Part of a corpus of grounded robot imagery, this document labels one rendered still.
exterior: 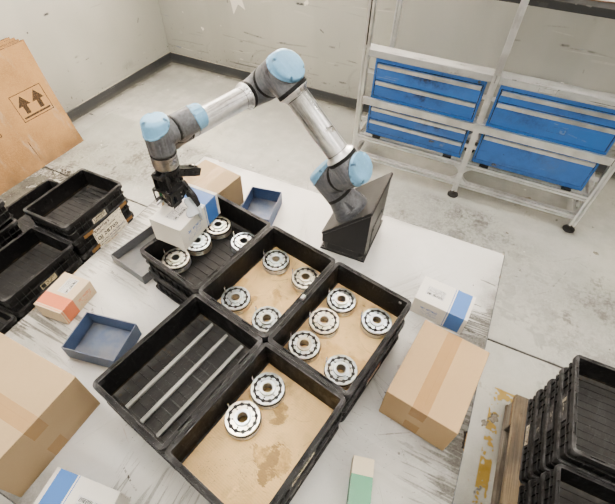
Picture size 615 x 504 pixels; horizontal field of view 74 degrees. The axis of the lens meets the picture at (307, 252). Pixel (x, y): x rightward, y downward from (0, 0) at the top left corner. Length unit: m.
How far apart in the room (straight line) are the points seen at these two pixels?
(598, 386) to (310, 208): 1.41
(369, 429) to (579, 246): 2.34
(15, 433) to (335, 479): 0.88
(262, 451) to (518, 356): 1.71
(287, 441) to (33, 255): 1.80
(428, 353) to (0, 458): 1.21
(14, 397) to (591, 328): 2.76
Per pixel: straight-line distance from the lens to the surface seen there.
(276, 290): 1.49
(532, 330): 2.73
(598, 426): 1.98
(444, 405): 1.33
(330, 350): 1.37
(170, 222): 1.34
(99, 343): 1.68
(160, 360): 1.42
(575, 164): 3.15
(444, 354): 1.40
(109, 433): 1.52
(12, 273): 2.56
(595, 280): 3.20
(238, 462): 1.25
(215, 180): 1.92
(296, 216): 1.94
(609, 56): 3.78
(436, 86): 2.97
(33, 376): 1.46
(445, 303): 1.60
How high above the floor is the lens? 2.03
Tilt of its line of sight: 48 degrees down
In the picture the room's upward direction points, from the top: 2 degrees clockwise
